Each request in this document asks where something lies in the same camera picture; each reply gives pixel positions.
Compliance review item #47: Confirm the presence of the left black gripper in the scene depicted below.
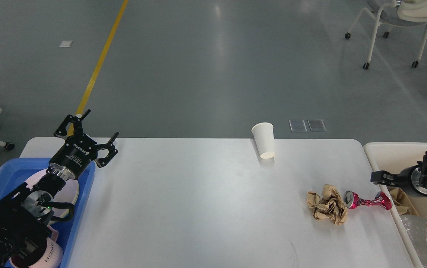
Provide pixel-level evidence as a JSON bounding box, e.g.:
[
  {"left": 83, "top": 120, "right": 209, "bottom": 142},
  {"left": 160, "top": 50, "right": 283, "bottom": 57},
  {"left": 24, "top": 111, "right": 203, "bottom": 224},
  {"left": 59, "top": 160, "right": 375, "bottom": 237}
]
[{"left": 47, "top": 109, "right": 120, "bottom": 181}]

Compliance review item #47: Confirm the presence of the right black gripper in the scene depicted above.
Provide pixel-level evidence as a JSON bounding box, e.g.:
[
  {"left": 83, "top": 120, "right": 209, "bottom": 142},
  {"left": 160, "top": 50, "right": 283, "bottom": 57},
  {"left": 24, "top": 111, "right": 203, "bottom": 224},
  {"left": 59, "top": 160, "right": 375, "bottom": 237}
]
[{"left": 371, "top": 165, "right": 427, "bottom": 197}]

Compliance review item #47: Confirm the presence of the crushed red soda can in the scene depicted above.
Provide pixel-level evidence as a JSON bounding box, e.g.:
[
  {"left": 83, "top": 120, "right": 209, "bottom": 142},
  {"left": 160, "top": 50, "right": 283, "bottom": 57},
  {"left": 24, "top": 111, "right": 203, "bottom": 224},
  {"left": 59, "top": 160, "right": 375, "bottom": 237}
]
[{"left": 343, "top": 191, "right": 393, "bottom": 210}]

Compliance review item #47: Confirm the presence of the pink plate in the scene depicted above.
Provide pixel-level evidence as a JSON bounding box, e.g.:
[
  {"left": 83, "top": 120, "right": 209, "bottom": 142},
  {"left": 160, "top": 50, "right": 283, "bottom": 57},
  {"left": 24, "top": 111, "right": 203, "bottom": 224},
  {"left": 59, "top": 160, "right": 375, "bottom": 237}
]
[{"left": 22, "top": 169, "right": 79, "bottom": 218}]

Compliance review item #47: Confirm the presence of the brown paper ball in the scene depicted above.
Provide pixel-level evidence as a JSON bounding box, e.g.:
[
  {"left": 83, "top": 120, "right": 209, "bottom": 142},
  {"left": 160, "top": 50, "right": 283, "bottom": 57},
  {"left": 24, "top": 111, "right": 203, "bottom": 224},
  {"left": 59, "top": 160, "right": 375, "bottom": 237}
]
[{"left": 306, "top": 184, "right": 348, "bottom": 226}]

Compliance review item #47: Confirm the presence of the white paper cup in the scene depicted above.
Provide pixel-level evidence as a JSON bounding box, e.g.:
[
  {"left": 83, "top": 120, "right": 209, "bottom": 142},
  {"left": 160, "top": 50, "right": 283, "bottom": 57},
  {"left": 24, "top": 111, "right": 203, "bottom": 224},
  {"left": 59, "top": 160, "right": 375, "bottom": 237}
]
[{"left": 251, "top": 122, "right": 275, "bottom": 159}]

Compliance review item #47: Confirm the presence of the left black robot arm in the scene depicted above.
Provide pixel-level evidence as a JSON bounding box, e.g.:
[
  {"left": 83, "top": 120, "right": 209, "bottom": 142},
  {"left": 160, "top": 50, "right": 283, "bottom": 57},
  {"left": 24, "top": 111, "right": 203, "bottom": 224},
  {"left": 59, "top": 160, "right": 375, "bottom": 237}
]
[{"left": 0, "top": 110, "right": 119, "bottom": 268}]

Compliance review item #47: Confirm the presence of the beige plastic bin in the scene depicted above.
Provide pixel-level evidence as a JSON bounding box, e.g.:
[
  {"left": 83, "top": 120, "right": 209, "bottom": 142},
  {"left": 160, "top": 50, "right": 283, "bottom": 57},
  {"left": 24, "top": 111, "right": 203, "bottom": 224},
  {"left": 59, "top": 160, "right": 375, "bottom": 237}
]
[{"left": 363, "top": 142, "right": 427, "bottom": 268}]

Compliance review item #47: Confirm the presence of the paper bag in bin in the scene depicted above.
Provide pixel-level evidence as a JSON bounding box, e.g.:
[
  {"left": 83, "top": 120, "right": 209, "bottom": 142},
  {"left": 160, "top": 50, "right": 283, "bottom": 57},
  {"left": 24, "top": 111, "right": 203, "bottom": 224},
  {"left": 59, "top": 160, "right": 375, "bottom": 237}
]
[{"left": 389, "top": 187, "right": 420, "bottom": 216}]

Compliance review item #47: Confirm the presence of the blue plastic tray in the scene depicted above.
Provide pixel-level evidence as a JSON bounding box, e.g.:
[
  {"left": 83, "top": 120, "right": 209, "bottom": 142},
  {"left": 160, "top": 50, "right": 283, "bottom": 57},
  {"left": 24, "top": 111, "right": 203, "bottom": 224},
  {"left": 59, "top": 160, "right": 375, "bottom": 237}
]
[{"left": 0, "top": 158, "right": 96, "bottom": 268}]

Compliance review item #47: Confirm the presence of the clear floor plate right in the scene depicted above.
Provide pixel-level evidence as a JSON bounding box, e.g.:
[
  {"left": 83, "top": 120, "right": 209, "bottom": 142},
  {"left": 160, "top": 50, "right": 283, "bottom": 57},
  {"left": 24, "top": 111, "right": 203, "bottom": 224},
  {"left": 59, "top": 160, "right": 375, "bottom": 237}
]
[{"left": 307, "top": 120, "right": 326, "bottom": 132}]

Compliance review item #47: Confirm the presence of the clear floor plate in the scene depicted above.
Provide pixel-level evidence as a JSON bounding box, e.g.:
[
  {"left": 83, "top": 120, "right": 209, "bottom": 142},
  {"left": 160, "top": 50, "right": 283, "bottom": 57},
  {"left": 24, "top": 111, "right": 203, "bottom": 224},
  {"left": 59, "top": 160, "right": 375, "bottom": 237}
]
[
  {"left": 289, "top": 120, "right": 307, "bottom": 133},
  {"left": 307, "top": 120, "right": 326, "bottom": 132}
]

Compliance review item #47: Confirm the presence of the white floor tag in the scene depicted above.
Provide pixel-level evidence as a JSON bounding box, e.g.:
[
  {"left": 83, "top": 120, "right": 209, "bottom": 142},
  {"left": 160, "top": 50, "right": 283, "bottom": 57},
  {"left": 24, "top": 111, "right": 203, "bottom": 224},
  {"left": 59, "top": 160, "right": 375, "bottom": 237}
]
[{"left": 58, "top": 40, "right": 73, "bottom": 48}]

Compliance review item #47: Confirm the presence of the clear floor plate left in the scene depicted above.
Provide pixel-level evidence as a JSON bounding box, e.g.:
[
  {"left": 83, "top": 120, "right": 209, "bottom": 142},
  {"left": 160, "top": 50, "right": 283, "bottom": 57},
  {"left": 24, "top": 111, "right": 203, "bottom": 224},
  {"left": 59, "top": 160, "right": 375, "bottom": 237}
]
[{"left": 289, "top": 120, "right": 307, "bottom": 133}]

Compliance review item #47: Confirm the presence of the pink mug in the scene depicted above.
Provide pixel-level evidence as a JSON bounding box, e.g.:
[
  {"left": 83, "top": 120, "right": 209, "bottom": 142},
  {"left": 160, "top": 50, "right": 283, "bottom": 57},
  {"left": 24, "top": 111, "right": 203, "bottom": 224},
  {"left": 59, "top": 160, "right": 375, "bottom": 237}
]
[{"left": 9, "top": 225, "right": 63, "bottom": 268}]

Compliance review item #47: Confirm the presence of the far white chair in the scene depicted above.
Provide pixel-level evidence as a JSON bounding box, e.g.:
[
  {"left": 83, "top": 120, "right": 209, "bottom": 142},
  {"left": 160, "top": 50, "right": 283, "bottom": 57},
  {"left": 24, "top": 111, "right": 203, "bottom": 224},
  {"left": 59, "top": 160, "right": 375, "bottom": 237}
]
[{"left": 345, "top": 0, "right": 427, "bottom": 70}]

